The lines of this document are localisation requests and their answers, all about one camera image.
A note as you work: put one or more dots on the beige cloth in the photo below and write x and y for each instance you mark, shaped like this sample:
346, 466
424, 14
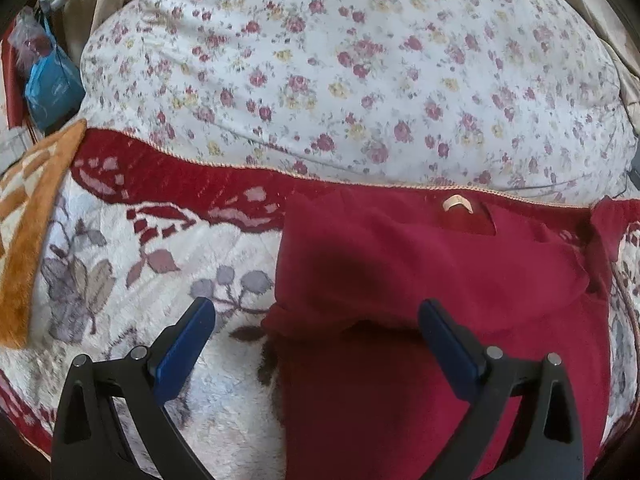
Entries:
610, 15

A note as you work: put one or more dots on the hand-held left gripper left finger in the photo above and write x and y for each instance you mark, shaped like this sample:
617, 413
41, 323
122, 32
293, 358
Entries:
184, 351

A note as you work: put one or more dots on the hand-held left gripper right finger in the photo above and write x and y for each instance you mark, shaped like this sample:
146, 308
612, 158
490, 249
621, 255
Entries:
448, 351

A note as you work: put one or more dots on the dark red garment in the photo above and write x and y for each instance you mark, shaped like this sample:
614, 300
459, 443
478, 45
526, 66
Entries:
400, 280

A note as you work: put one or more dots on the red bordered plush blanket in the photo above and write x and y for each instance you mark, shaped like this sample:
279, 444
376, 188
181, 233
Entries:
150, 285

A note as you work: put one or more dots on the clear plastic bag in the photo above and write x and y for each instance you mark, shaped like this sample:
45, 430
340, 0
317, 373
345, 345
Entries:
30, 35

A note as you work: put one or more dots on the orange checkered towel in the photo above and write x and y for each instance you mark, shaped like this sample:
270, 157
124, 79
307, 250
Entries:
30, 220

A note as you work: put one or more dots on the blue plastic bag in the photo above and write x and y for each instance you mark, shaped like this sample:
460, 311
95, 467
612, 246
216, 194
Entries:
52, 87

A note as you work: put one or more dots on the white floral quilt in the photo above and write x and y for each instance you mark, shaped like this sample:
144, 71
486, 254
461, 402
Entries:
350, 70

